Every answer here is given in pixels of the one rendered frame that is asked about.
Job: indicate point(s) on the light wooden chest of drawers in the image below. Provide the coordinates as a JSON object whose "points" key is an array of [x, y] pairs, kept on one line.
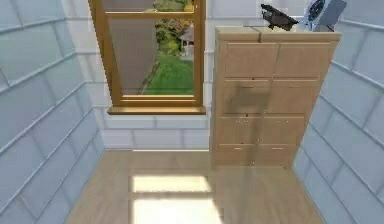
{"points": [[266, 100]]}

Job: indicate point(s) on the black angular object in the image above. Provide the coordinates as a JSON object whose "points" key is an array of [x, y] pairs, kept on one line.
{"points": [[276, 18]]}

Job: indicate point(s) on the wooden framed window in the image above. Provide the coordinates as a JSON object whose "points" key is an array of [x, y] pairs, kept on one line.
{"points": [[200, 66]]}

